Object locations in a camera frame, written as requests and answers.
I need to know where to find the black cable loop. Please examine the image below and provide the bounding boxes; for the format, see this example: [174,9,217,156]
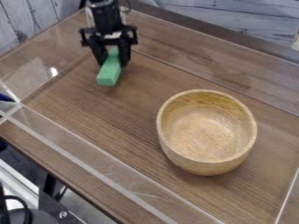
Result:
[0,194,34,224]

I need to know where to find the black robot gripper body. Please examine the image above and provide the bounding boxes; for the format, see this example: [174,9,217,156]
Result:
[79,0,138,46]

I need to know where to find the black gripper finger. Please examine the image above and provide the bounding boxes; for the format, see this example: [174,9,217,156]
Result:
[90,42,108,66]
[118,39,131,67]

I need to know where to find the blue object at edge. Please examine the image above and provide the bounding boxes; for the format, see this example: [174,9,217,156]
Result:
[0,93,15,102]

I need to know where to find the brown wooden bowl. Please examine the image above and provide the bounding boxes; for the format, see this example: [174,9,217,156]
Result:
[157,89,258,176]

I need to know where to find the green rectangular block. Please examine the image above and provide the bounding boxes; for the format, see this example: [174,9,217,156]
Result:
[96,47,122,87]

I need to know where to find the clear acrylic tray enclosure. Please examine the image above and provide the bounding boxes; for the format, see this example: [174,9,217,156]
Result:
[0,4,299,224]

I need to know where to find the grey metal base plate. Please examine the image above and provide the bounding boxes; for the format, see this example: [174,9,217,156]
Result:
[39,191,87,224]

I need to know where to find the black table leg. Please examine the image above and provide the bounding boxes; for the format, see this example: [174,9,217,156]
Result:
[43,174,56,197]

